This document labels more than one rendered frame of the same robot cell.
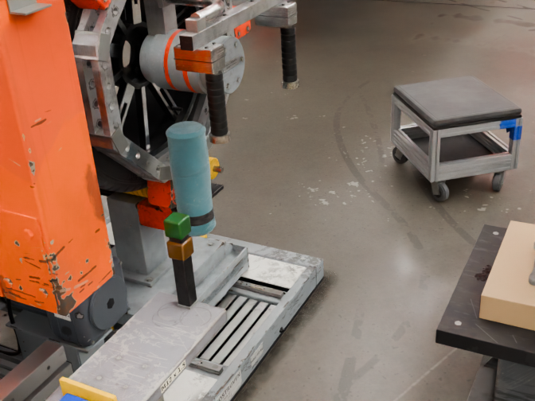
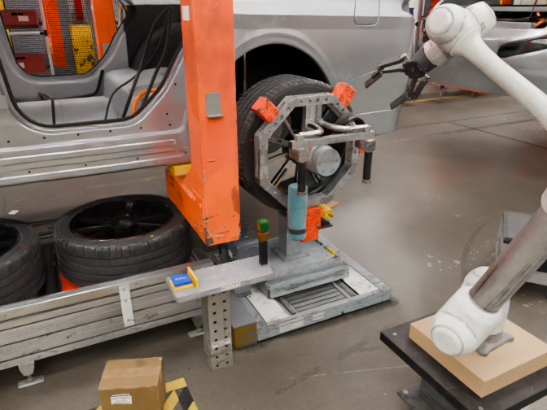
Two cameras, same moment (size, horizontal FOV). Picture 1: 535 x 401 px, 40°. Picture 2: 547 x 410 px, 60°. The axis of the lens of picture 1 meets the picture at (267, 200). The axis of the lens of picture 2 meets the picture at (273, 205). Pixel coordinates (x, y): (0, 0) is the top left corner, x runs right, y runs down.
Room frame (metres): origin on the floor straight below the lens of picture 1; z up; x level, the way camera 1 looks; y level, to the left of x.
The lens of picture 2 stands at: (-0.21, -0.89, 1.50)
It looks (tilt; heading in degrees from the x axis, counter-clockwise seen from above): 23 degrees down; 35
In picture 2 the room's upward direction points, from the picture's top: straight up
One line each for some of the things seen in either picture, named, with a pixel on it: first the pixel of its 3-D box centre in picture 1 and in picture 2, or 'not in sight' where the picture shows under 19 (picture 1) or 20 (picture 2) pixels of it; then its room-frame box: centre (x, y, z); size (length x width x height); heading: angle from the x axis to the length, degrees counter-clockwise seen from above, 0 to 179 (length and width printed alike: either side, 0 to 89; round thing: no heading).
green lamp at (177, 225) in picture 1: (177, 225); (263, 224); (1.25, 0.18, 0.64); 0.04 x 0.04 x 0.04; 61
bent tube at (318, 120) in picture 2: not in sight; (343, 117); (1.70, 0.06, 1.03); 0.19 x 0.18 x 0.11; 61
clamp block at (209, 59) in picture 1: (199, 56); (299, 152); (1.43, 0.12, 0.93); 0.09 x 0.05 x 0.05; 61
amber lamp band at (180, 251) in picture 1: (180, 247); (263, 235); (1.25, 0.18, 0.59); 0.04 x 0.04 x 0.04; 61
